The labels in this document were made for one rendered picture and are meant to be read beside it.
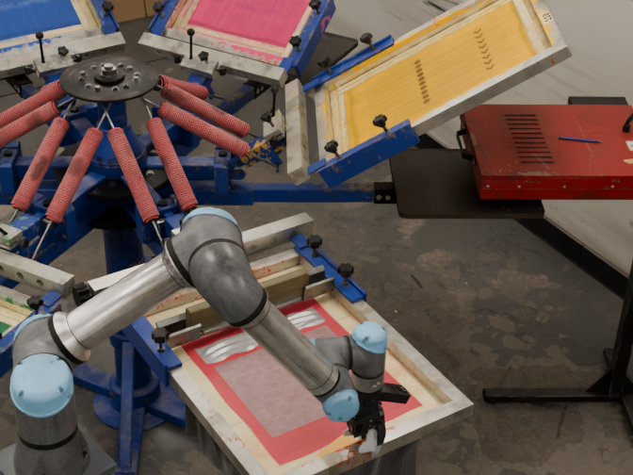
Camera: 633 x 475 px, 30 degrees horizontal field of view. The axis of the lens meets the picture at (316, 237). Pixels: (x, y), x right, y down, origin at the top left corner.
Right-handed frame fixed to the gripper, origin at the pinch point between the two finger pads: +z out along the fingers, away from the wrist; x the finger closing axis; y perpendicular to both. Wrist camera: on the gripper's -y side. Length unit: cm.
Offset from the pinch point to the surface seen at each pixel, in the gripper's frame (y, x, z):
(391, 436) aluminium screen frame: -5.4, 1.0, -1.0
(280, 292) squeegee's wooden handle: -9, -56, -4
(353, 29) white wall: -200, -304, 59
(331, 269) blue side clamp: -28, -61, -2
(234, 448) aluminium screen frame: 28.1, -14.4, -0.8
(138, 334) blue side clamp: 30, -61, -3
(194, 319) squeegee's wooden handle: 17, -57, -5
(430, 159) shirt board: -94, -103, 3
